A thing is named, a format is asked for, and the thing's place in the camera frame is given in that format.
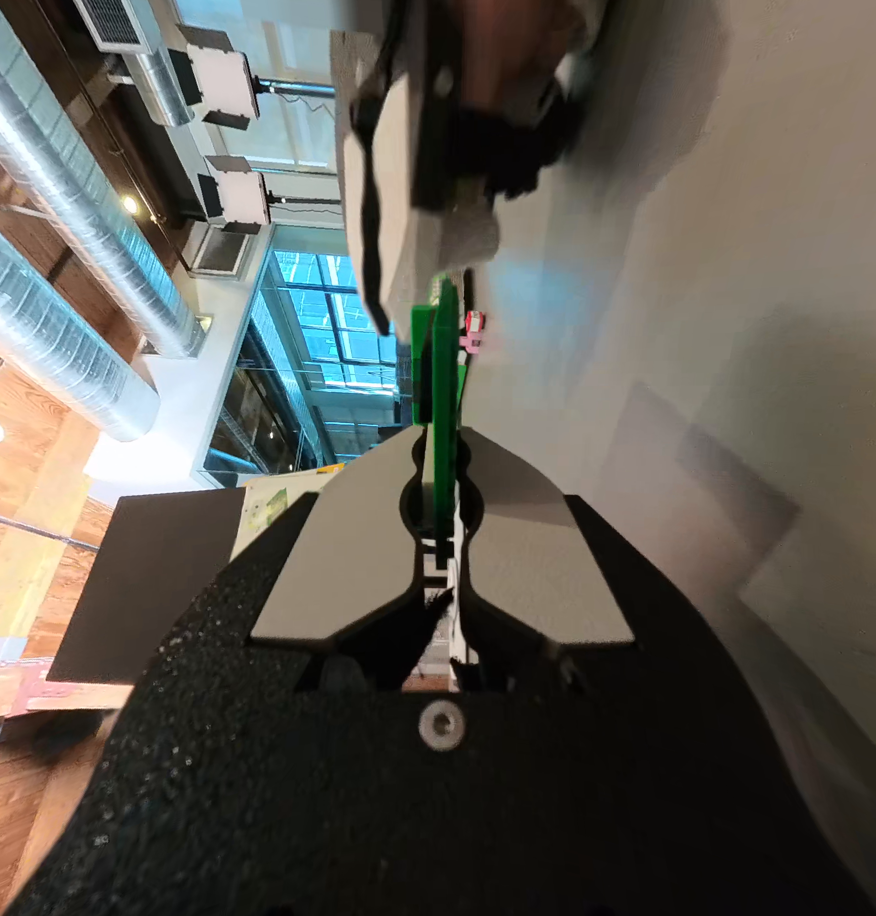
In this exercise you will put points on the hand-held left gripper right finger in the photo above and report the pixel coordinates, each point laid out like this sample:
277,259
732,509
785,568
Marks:
545,572

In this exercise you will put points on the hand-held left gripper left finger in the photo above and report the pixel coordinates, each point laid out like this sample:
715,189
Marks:
338,551

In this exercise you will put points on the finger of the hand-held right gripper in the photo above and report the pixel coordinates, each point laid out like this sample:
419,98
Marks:
356,215
402,179

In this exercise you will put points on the green lego plate assembly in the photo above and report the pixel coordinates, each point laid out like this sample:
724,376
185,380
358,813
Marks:
444,386

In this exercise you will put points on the lego instruction booklet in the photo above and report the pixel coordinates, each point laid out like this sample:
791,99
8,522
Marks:
273,508

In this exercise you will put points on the red and white lego figure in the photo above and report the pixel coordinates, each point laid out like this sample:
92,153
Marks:
475,322

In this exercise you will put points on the pink lego pig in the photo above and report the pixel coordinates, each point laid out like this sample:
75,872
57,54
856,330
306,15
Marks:
470,342

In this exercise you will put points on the person's right hand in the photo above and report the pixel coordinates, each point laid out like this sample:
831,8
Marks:
517,43

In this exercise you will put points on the large glass window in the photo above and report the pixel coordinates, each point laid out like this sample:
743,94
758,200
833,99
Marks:
316,322

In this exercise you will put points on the white studio light panel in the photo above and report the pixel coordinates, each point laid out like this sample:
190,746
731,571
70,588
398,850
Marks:
223,79
241,197

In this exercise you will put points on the dark rectangular board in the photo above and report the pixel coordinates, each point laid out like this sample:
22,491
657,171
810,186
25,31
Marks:
152,587

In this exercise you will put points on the ceiling air conditioner unit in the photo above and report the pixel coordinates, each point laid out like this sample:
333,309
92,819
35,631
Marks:
116,21

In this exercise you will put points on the wall vent grille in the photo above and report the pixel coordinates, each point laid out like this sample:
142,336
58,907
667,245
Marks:
222,250

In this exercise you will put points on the silver ventilation duct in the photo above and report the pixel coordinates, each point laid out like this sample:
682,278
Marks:
59,336
87,193

